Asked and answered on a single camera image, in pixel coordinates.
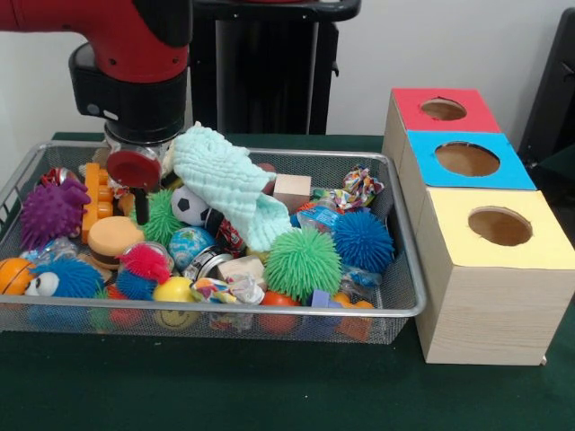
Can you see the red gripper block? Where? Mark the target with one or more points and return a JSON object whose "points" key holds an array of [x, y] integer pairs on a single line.
{"points": [[134, 170]]}

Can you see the mint knitted cloth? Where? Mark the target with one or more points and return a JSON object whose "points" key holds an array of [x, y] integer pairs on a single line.
{"points": [[224, 179]]}

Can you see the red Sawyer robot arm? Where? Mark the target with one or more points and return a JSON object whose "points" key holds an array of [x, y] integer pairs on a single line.
{"points": [[135, 45]]}

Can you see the clear mesh toy bin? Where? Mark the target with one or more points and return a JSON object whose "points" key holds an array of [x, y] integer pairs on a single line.
{"points": [[27, 319]]}

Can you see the wooden three-hole box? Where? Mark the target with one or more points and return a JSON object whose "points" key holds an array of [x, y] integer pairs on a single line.
{"points": [[494, 305]]}

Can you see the small green spiky ball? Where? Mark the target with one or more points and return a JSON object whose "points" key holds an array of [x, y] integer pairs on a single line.
{"points": [[166, 217]]}

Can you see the orange toy burger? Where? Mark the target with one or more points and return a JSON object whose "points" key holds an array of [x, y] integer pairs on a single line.
{"points": [[112, 238]]}

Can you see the black and white soccer ball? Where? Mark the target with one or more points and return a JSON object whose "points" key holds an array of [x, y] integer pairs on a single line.
{"points": [[188, 206]]}

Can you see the pink spiky rubber ball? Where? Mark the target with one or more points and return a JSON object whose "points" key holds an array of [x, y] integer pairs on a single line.
{"points": [[146, 265]]}

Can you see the purple spiky rubber ball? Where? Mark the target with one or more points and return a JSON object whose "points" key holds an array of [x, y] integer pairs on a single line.
{"points": [[54, 215]]}

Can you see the orange basketball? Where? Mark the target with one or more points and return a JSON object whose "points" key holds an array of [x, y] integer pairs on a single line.
{"points": [[13, 276]]}

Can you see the plain wooden cube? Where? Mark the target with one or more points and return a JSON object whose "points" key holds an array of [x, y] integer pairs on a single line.
{"points": [[292, 188]]}

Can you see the green spiky rubber ball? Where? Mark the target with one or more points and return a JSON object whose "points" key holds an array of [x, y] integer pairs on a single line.
{"points": [[303, 265]]}

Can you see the dark green tablecloth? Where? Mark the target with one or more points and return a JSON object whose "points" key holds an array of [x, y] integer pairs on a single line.
{"points": [[561, 161], [224, 386]]}

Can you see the blue spiky rubber ball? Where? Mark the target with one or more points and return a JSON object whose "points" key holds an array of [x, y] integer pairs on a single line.
{"points": [[365, 242]]}

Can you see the black upright panel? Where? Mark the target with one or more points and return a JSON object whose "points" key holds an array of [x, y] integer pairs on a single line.
{"points": [[557, 90]]}

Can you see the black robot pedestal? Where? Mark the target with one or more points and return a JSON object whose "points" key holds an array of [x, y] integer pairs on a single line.
{"points": [[269, 81]]}

